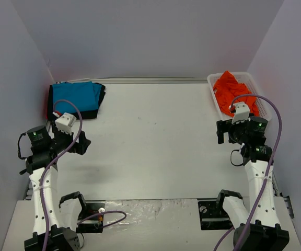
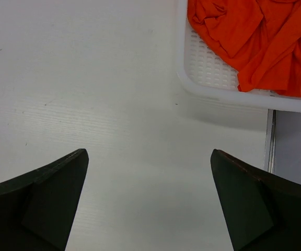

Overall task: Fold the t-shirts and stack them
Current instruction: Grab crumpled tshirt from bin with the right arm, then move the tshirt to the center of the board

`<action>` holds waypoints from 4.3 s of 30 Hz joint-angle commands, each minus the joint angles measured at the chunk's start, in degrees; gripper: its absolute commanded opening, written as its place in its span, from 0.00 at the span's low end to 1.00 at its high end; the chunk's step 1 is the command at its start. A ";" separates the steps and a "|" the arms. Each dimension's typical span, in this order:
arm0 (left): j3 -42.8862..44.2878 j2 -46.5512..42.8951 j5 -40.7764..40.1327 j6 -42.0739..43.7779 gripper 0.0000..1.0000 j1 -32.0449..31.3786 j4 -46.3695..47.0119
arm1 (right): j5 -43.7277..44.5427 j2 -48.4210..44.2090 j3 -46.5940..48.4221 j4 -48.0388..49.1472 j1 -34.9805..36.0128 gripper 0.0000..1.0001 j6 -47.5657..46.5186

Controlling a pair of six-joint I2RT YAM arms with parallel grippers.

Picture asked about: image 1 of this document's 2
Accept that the orange t shirt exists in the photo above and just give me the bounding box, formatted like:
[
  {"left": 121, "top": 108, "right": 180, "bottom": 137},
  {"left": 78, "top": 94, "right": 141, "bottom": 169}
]
[{"left": 213, "top": 71, "right": 260, "bottom": 117}]

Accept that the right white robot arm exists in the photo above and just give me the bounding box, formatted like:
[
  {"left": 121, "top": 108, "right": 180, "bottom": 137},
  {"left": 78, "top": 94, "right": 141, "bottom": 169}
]
[{"left": 215, "top": 116, "right": 290, "bottom": 250}]

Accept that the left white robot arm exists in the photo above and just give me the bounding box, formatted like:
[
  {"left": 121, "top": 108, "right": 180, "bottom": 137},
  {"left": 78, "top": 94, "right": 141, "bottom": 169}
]
[{"left": 20, "top": 123, "right": 91, "bottom": 250}]

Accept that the black folded t shirt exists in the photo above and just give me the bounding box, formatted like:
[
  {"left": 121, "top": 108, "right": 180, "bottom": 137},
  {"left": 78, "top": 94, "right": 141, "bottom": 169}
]
[{"left": 47, "top": 82, "right": 107, "bottom": 121}]

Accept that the white plastic basket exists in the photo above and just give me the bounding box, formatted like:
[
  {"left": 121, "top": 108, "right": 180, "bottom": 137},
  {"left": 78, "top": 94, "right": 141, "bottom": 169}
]
[{"left": 207, "top": 72, "right": 272, "bottom": 121}]

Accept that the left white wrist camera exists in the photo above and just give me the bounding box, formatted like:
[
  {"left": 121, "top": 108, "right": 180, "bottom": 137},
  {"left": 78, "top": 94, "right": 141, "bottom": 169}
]
[{"left": 55, "top": 112, "right": 76, "bottom": 135}]

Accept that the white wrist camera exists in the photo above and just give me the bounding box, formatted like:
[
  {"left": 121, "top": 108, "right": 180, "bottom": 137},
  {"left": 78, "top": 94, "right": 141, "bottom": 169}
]
[
  {"left": 231, "top": 102, "right": 254, "bottom": 125},
  {"left": 55, "top": 112, "right": 76, "bottom": 135}
]

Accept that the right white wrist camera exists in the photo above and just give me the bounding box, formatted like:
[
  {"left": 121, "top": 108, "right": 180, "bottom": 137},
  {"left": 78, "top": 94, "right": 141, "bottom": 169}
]
[{"left": 231, "top": 102, "right": 254, "bottom": 125}]

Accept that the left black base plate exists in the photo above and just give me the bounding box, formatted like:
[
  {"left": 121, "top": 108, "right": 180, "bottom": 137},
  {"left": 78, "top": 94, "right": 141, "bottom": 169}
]
[{"left": 75, "top": 201, "right": 106, "bottom": 234}]

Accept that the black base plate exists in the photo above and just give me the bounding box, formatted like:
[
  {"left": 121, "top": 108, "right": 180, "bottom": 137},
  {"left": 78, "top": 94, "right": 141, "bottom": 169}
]
[
  {"left": 75, "top": 201, "right": 106, "bottom": 234},
  {"left": 198, "top": 199, "right": 233, "bottom": 231}
]

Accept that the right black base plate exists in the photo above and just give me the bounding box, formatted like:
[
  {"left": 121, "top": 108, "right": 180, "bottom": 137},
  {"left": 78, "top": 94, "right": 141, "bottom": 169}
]
[{"left": 198, "top": 199, "right": 233, "bottom": 231}]

